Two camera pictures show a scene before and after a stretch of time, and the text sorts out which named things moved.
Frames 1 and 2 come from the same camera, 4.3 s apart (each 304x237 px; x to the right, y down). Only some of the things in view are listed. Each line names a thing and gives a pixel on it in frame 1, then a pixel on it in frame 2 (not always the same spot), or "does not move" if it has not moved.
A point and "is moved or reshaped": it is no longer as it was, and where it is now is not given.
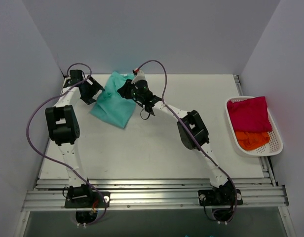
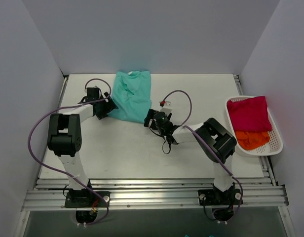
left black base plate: (88, 199) does not move
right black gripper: (126, 90) to (150, 118)
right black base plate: (220, 197) does not move
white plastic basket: (274, 145) does not move
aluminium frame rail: (151, 193) does not move
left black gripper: (91, 90) to (107, 106)
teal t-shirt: (111, 107) is moved or reshaped
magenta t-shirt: (250, 115) does not move
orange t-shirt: (251, 140) does not move
